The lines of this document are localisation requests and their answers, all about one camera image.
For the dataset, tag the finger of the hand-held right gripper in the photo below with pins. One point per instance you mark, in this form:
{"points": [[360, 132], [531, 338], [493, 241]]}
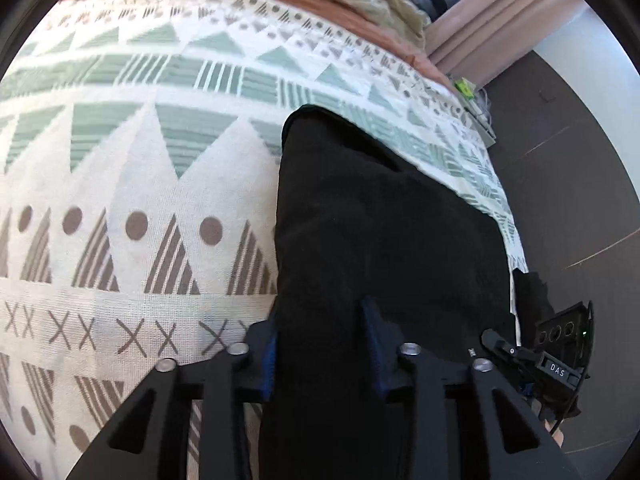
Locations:
{"points": [[510, 351]]}

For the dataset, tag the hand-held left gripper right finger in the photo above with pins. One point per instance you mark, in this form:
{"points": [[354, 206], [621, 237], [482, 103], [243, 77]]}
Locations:
{"points": [[374, 345]]}

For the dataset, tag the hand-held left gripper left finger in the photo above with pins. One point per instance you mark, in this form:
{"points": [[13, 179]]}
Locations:
{"points": [[270, 360]]}

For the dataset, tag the black garment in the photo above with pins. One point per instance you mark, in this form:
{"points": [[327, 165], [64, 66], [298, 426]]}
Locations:
{"points": [[380, 240]]}

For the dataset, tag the person's right hand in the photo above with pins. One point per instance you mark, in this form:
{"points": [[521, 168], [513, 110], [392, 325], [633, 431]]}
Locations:
{"points": [[556, 434]]}

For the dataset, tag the power strip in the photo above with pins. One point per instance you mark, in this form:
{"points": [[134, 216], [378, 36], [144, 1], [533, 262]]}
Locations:
{"points": [[477, 115]]}

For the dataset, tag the patterned white bed blanket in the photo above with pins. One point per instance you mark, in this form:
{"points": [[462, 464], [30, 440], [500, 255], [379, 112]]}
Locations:
{"points": [[125, 170]]}

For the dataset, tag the green small item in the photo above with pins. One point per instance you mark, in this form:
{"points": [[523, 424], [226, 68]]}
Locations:
{"points": [[464, 86]]}

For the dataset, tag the pink curtain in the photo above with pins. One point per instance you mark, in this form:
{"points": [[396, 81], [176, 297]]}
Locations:
{"points": [[495, 15]]}

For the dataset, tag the terracotta quilt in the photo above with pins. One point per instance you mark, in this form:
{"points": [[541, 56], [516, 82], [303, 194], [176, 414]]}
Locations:
{"points": [[320, 0]]}

